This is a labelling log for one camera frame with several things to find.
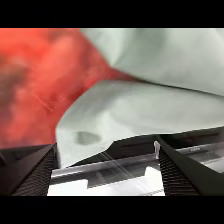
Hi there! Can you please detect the pale green garment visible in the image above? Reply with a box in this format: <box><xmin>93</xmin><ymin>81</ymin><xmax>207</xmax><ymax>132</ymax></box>
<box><xmin>55</xmin><ymin>28</ymin><xmax>224</xmax><ymax>169</ymax></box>

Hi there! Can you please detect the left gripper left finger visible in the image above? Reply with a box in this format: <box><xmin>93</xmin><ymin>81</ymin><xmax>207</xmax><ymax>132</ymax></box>
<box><xmin>0</xmin><ymin>143</ymin><xmax>61</xmax><ymax>197</ymax></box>

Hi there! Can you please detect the silver frame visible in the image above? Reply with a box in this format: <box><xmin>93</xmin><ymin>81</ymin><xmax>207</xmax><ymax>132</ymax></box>
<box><xmin>47</xmin><ymin>125</ymin><xmax>224</xmax><ymax>197</ymax></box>

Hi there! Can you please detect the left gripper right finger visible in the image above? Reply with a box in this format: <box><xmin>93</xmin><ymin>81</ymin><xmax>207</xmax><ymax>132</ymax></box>
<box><xmin>156</xmin><ymin>134</ymin><xmax>224</xmax><ymax>197</ymax></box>

